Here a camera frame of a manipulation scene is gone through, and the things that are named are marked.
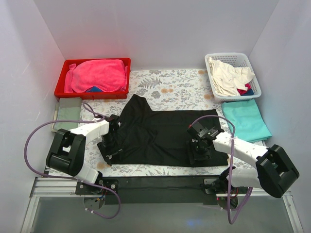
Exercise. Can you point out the grey green folded shirt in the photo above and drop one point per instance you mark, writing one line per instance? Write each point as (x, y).
(67, 109)

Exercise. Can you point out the aluminium rail frame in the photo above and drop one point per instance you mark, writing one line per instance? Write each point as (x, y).
(64, 206)

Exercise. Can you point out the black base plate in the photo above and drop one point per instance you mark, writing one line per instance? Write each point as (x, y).
(162, 189)

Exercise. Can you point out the pink towel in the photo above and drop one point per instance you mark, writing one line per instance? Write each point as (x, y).
(107, 74)

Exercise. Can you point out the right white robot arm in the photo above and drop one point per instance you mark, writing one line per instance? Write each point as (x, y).
(272, 169)

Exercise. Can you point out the black t shirt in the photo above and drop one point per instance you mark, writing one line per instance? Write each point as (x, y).
(160, 137)

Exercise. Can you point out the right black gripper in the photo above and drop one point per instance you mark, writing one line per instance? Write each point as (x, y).
(198, 155)

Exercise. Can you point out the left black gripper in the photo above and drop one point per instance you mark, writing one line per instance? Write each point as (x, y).
(111, 152)

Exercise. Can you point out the blue cloth in bin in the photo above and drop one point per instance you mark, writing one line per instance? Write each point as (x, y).
(94, 89)

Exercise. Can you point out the magenta cloth in basket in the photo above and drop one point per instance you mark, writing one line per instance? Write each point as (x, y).
(244, 91)

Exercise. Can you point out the red plastic bin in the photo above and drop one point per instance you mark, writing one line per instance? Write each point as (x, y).
(59, 90)

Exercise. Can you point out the white plastic basket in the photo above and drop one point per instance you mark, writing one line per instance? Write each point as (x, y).
(236, 60)

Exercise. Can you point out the blue cloth in basket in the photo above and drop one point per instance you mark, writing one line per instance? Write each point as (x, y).
(250, 92)

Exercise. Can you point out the cream crumpled shirt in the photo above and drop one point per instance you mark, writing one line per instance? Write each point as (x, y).
(227, 79)

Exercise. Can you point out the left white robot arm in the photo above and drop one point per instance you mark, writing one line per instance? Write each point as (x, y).
(67, 151)

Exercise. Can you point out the teal folded shirt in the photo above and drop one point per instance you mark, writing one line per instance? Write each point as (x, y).
(248, 122)

